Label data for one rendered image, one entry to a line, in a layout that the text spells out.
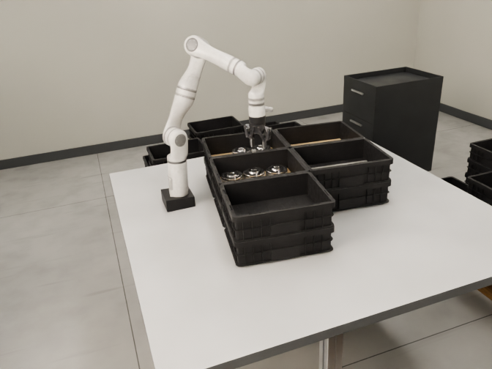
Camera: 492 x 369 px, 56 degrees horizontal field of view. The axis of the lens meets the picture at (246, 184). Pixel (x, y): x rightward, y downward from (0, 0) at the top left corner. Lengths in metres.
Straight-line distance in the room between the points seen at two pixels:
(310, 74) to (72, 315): 3.93
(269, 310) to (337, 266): 0.35
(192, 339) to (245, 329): 0.17
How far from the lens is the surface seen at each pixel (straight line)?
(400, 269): 1.83
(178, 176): 2.19
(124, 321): 2.75
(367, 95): 3.63
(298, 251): 1.82
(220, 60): 2.06
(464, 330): 2.71
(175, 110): 2.15
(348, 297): 1.66
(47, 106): 5.08
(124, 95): 5.07
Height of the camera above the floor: 1.75
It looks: 26 degrees down
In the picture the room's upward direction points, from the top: 3 degrees counter-clockwise
